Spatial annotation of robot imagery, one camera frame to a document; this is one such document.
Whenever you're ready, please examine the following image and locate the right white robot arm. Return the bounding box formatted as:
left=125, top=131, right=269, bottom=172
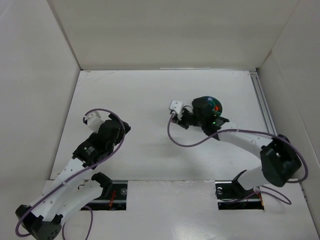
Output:
left=169, top=96, right=306, bottom=195

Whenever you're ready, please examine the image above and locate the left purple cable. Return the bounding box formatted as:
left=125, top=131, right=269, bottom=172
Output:
left=15, top=108, right=126, bottom=240

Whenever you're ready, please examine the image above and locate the aluminium rail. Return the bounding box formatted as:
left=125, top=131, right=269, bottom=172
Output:
left=249, top=70, right=277, bottom=135

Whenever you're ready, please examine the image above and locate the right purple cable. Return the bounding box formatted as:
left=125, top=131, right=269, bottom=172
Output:
left=166, top=113, right=308, bottom=206

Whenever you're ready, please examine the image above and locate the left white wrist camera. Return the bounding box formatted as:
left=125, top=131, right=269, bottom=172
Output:
left=82, top=111, right=104, bottom=133

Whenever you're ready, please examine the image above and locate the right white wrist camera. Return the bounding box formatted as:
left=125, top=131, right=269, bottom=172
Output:
left=169, top=100, right=184, bottom=119

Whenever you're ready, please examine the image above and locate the purple cable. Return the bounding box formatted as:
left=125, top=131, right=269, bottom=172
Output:
left=166, top=113, right=308, bottom=206
left=15, top=108, right=126, bottom=240

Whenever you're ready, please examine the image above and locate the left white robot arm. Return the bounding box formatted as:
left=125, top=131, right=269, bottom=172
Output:
left=15, top=111, right=131, bottom=240

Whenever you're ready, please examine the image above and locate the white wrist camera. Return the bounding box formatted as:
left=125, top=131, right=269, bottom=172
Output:
left=169, top=100, right=184, bottom=119
left=82, top=111, right=104, bottom=133

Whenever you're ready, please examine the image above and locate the teal round divided container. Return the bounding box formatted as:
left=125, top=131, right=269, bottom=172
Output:
left=204, top=96, right=223, bottom=117

